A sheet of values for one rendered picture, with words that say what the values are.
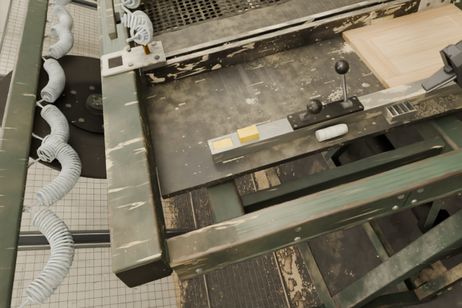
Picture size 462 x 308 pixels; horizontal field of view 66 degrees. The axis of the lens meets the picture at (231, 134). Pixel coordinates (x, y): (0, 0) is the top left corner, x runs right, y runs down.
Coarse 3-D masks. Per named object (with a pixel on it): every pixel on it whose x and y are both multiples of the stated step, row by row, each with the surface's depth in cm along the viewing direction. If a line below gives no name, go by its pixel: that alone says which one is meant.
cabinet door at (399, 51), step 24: (384, 24) 120; (408, 24) 118; (432, 24) 117; (456, 24) 116; (360, 48) 113; (384, 48) 112; (408, 48) 111; (432, 48) 110; (384, 72) 105; (408, 72) 104; (432, 72) 103
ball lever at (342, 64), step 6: (342, 60) 90; (336, 66) 90; (342, 66) 89; (348, 66) 89; (336, 72) 91; (342, 72) 90; (342, 78) 91; (342, 84) 92; (342, 90) 93; (342, 102) 94; (348, 102) 94
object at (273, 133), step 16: (416, 80) 99; (368, 96) 97; (384, 96) 96; (400, 96) 96; (416, 96) 96; (432, 96) 98; (368, 112) 95; (256, 128) 94; (272, 128) 94; (288, 128) 93; (304, 128) 93; (320, 128) 95; (208, 144) 93; (240, 144) 91; (256, 144) 92; (272, 144) 94
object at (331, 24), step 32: (384, 0) 120; (416, 0) 119; (448, 0) 122; (256, 32) 116; (288, 32) 114; (320, 32) 118; (128, 64) 106; (160, 64) 110; (192, 64) 113; (224, 64) 116
